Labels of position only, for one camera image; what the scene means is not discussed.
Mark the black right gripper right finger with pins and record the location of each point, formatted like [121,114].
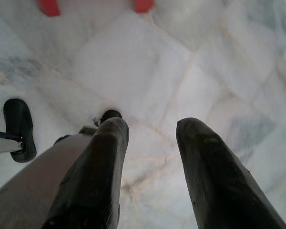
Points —
[219,181]

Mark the silver right robot leg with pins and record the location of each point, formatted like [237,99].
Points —
[26,190]

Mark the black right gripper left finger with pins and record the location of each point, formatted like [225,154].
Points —
[93,181]

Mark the red plastic stool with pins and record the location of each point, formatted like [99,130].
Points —
[48,7]

